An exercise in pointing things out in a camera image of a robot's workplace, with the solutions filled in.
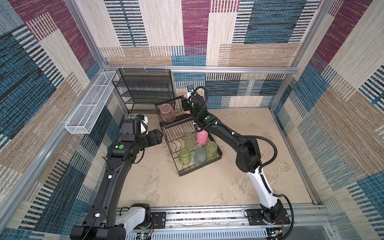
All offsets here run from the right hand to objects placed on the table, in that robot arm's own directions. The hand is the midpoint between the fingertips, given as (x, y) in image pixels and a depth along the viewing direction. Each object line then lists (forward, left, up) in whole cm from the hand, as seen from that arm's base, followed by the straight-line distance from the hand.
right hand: (187, 96), depth 89 cm
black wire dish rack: (-7, +10, -27) cm, 30 cm away
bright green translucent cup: (-25, -13, -19) cm, 34 cm away
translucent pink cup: (-12, +11, -1) cm, 16 cm away
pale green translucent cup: (-19, -1, -20) cm, 27 cm away
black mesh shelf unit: (+20, +32, -9) cm, 39 cm away
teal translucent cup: (-28, -7, -21) cm, 36 cm away
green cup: (-29, +2, -20) cm, 35 cm away
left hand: (-26, +15, -1) cm, 30 cm away
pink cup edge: (-16, -9, -20) cm, 27 cm away
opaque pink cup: (-12, 0, -2) cm, 12 cm away
